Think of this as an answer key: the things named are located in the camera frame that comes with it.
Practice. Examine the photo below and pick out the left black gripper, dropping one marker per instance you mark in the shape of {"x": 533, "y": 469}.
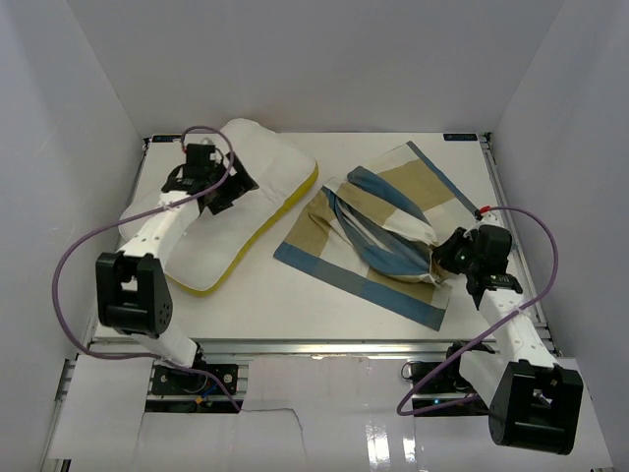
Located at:
{"x": 237, "y": 183}

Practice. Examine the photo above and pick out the right blue corner label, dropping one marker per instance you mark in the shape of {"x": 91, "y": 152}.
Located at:
{"x": 460, "y": 137}

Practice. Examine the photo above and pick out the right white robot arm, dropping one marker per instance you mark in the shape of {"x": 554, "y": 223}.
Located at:
{"x": 533, "y": 402}

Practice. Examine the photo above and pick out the checkered blue beige pillowcase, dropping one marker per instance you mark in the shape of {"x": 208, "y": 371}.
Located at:
{"x": 372, "y": 233}

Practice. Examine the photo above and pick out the left blue corner label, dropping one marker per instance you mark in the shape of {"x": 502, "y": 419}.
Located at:
{"x": 168, "y": 139}

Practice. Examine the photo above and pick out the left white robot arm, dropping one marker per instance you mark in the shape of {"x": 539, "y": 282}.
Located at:
{"x": 133, "y": 297}

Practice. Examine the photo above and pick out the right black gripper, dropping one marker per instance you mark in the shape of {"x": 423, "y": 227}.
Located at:
{"x": 444, "y": 253}

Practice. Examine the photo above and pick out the aluminium frame rail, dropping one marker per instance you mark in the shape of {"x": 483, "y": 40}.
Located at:
{"x": 510, "y": 163}

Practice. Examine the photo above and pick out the white pillow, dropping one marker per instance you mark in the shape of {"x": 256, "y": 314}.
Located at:
{"x": 214, "y": 244}

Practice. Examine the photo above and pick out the blue corner label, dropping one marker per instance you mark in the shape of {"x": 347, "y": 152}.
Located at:
{"x": 168, "y": 139}
{"x": 460, "y": 137}

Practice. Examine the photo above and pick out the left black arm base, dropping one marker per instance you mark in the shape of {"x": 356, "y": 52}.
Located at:
{"x": 168, "y": 381}

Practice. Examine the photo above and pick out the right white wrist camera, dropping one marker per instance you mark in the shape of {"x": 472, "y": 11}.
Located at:
{"x": 486, "y": 216}

